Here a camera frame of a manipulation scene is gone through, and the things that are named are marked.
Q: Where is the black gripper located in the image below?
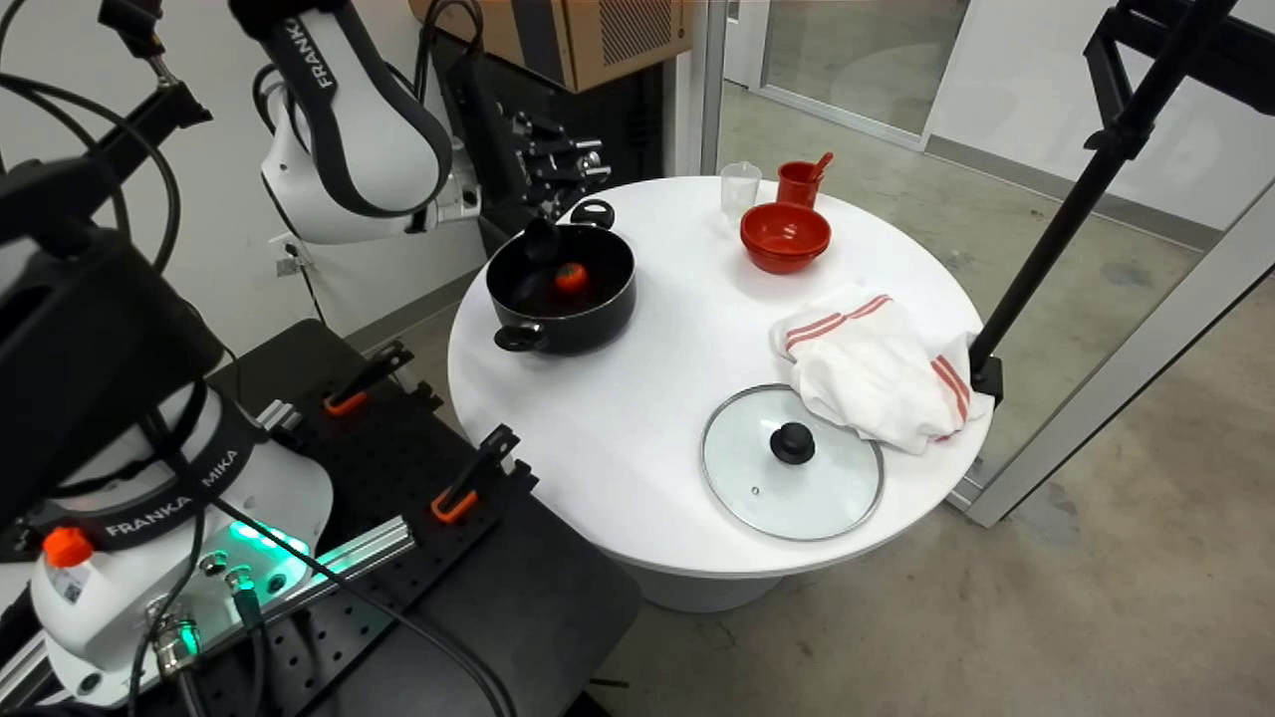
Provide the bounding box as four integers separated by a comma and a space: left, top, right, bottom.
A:
507, 110, 619, 230

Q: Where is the black cooking pot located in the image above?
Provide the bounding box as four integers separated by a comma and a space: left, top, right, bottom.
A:
482, 196, 636, 358

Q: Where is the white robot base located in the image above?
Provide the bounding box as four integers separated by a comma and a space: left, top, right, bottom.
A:
23, 381, 335, 708

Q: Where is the cardboard box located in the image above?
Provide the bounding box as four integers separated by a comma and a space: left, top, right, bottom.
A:
407, 0, 700, 97

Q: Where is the clear glass cup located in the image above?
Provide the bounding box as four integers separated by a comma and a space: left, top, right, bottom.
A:
719, 160, 770, 222

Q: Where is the red bowl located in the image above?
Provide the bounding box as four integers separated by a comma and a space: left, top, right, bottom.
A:
736, 198, 837, 277

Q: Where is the red cup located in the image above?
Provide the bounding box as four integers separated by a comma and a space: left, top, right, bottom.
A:
774, 157, 829, 212

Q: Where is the glass lid with black knob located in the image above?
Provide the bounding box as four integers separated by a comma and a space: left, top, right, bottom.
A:
699, 378, 889, 544

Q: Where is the white towel with red stripes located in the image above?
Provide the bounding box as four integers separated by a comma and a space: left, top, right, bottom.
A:
770, 285, 996, 459

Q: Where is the black perforated mounting table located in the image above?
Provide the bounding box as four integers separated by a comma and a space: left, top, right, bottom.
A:
213, 313, 644, 717

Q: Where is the large black foreground device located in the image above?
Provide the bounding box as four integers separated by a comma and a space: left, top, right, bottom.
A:
0, 230, 233, 531

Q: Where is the black tripod stand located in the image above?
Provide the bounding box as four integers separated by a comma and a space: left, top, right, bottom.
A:
968, 0, 1275, 401

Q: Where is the orange round cap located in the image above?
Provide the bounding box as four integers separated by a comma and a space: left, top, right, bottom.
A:
40, 522, 98, 575

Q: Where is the black clamp with orange handle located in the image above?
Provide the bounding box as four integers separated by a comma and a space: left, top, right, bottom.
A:
428, 423, 521, 531
319, 337, 416, 423

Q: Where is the aluminium rail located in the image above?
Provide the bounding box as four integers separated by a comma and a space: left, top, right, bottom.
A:
251, 515, 417, 595

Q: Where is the black base cable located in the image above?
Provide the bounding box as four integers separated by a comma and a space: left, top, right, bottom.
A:
132, 393, 521, 717

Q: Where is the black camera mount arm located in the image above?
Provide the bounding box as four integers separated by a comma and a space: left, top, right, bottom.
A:
0, 0, 215, 253

